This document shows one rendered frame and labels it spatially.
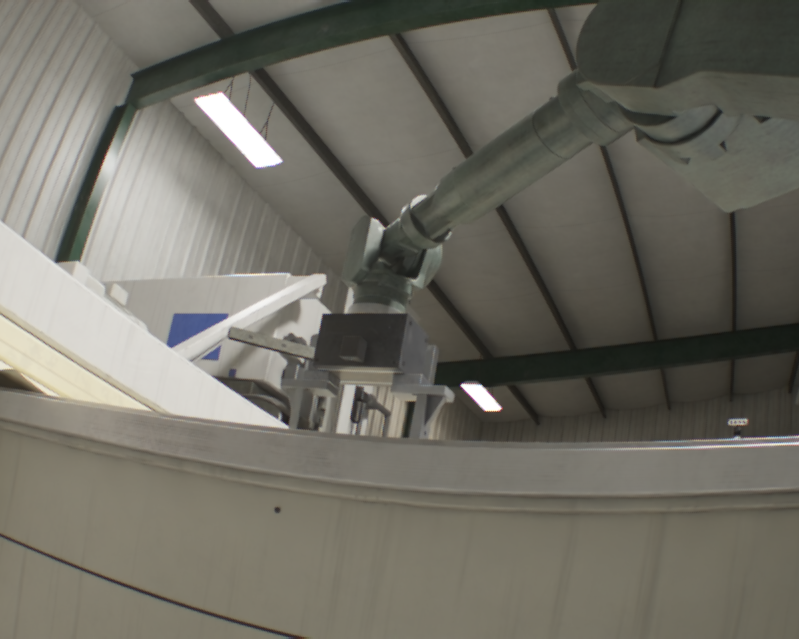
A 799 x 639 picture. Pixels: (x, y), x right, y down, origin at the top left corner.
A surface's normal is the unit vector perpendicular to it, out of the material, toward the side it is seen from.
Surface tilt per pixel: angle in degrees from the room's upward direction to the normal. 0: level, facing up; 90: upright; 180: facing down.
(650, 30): 90
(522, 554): 90
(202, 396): 90
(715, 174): 180
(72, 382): 90
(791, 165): 180
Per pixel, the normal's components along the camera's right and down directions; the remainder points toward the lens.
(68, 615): -0.36, -0.41
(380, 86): 0.02, 0.89
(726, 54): -0.82, -0.34
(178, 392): 0.91, -0.01
